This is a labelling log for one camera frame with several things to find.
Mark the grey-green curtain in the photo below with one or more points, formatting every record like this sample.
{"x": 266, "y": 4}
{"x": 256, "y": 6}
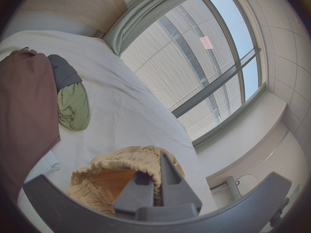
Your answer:
{"x": 116, "y": 37}

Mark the window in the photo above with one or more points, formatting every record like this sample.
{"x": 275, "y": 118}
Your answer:
{"x": 218, "y": 79}

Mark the brown garment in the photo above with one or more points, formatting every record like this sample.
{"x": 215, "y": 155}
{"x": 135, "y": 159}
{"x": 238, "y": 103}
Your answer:
{"x": 24, "y": 105}

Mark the black garment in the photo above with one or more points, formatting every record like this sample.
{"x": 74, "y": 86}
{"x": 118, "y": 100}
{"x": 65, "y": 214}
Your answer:
{"x": 63, "y": 69}

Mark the tan shorts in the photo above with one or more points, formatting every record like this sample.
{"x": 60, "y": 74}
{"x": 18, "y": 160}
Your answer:
{"x": 114, "y": 161}

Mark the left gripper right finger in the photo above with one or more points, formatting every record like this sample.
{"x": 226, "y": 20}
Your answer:
{"x": 175, "y": 193}

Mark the green garment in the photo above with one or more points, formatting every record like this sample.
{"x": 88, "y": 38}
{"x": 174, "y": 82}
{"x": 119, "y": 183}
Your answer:
{"x": 75, "y": 110}

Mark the bed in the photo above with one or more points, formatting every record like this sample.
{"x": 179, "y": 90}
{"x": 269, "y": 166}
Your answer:
{"x": 121, "y": 101}

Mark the white garment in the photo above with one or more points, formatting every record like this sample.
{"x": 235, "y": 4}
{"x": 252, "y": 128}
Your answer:
{"x": 52, "y": 162}

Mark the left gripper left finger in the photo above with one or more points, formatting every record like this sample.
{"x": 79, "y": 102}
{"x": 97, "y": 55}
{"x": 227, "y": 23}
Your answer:
{"x": 138, "y": 198}

